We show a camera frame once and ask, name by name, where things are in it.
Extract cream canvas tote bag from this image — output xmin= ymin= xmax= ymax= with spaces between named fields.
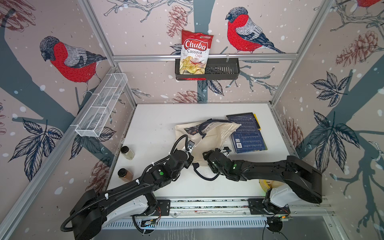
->
xmin=175 ymin=119 xmax=241 ymax=181

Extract navy Chinese classics book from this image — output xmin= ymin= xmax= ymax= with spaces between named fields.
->
xmin=227 ymin=113 xmax=261 ymax=133

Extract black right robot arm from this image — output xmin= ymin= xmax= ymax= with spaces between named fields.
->
xmin=203 ymin=149 xmax=322 ymax=204

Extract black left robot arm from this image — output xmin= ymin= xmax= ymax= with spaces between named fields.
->
xmin=60 ymin=150 xmax=194 ymax=240

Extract red Chuba cassava chips bag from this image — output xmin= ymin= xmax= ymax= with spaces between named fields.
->
xmin=179 ymin=30 xmax=214 ymax=75

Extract clear spice jar black lid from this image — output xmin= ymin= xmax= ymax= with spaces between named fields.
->
xmin=121 ymin=146 xmax=135 ymax=160

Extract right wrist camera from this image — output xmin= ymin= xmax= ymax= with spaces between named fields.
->
xmin=220 ymin=147 xmax=232 ymax=156

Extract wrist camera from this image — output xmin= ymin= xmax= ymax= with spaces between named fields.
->
xmin=220 ymin=147 xmax=232 ymax=156
xmin=186 ymin=141 xmax=195 ymax=152

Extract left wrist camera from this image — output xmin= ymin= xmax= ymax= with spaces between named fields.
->
xmin=186 ymin=141 xmax=195 ymax=152

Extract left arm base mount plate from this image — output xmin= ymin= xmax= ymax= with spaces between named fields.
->
xmin=134 ymin=200 xmax=171 ymax=217

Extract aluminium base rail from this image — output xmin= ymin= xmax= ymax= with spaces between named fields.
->
xmin=83 ymin=195 xmax=331 ymax=219

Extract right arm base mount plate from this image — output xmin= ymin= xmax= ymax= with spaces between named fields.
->
xmin=248 ymin=198 xmax=291 ymax=216

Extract black wall basket shelf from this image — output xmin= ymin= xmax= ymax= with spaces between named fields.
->
xmin=175 ymin=58 xmax=240 ymax=81

